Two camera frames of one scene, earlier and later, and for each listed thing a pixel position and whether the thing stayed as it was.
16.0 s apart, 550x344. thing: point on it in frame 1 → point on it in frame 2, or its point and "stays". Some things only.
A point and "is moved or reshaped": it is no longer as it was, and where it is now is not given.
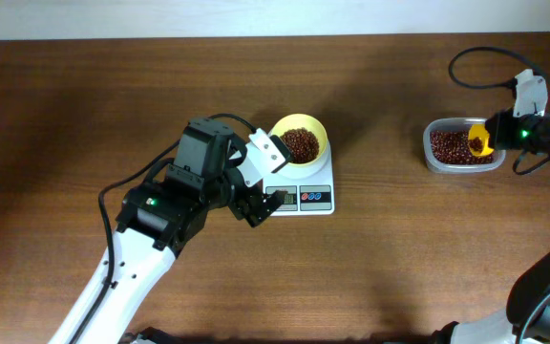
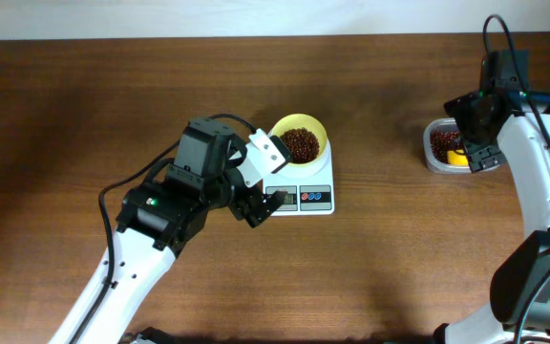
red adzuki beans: (453, 147) stays
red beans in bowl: (302, 144) stays
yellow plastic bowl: (292, 121) stays
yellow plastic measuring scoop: (480, 131) is moved or reshaped
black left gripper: (244, 208) stays
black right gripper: (499, 125) → (479, 155)
